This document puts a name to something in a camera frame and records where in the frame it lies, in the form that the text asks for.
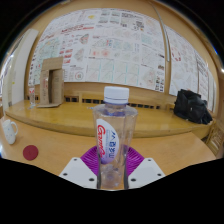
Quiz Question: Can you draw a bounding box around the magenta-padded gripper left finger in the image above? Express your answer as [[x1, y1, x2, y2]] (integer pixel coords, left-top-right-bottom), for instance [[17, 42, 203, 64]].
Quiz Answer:
[[59, 145, 101, 190]]

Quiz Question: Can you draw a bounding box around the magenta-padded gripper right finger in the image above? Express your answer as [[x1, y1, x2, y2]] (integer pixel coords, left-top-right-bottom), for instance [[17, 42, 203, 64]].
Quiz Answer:
[[124, 145, 166, 190]]

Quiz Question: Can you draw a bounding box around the clear plastic water bottle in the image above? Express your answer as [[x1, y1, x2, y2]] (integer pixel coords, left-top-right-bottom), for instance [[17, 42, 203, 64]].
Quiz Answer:
[[92, 85, 139, 190]]

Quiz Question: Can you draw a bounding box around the flat round red coaster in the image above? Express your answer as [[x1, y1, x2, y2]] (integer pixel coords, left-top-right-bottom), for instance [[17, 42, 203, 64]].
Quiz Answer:
[[22, 144, 40, 162]]

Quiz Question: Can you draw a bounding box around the wooden chair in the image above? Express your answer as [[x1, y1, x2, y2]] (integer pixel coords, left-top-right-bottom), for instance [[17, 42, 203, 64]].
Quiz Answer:
[[205, 120, 224, 158]]

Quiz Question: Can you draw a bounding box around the black bag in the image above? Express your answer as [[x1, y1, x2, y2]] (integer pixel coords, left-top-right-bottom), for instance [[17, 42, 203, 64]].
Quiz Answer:
[[173, 88, 214, 125]]

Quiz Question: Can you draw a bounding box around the white ceramic mug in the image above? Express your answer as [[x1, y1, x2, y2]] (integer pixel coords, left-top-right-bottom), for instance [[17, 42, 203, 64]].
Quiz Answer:
[[1, 118, 19, 145]]

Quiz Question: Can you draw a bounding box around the clear bottle with red label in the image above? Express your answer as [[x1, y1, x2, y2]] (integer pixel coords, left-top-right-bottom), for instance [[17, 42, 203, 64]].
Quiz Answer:
[[28, 84, 37, 108]]

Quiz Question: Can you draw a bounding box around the brown cardboard stand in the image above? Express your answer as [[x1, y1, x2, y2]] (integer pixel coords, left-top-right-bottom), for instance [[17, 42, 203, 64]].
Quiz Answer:
[[36, 56, 65, 109]]

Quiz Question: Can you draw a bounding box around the white standing air conditioner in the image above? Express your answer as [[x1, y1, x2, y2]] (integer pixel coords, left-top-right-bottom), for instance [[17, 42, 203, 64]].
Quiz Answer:
[[2, 28, 39, 108]]

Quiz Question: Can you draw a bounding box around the printed wall poster panel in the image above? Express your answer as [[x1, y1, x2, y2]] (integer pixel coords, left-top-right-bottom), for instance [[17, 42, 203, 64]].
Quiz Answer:
[[165, 25, 218, 112]]

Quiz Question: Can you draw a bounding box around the wide printed wall poster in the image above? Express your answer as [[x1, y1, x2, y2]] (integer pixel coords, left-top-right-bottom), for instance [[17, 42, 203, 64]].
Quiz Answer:
[[28, 8, 167, 93]]

